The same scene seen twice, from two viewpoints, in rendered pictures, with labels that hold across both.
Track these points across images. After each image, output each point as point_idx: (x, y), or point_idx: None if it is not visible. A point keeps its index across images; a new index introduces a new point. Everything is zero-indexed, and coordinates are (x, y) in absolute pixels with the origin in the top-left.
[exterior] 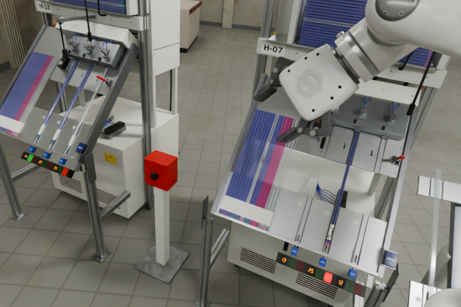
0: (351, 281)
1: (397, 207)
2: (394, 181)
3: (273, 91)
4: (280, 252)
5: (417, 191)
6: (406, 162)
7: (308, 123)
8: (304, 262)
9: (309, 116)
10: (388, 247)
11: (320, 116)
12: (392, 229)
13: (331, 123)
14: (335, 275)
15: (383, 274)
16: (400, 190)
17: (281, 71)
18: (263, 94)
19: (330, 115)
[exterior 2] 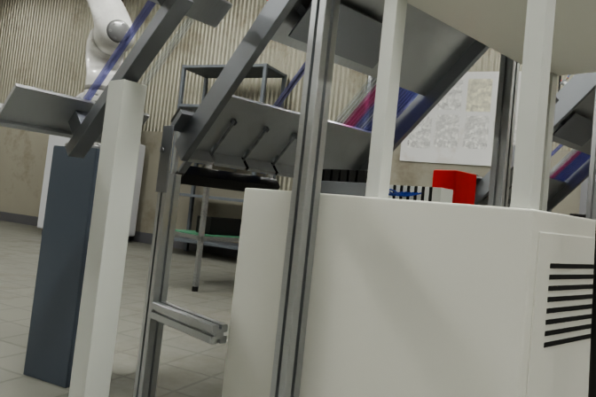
0: (198, 167)
1: (224, 66)
2: (265, 46)
3: None
4: (276, 181)
5: (217, 24)
6: (267, 3)
7: None
8: (249, 175)
9: None
10: (194, 112)
11: None
12: (207, 92)
13: None
14: (215, 169)
15: (176, 140)
16: (239, 43)
17: None
18: None
19: None
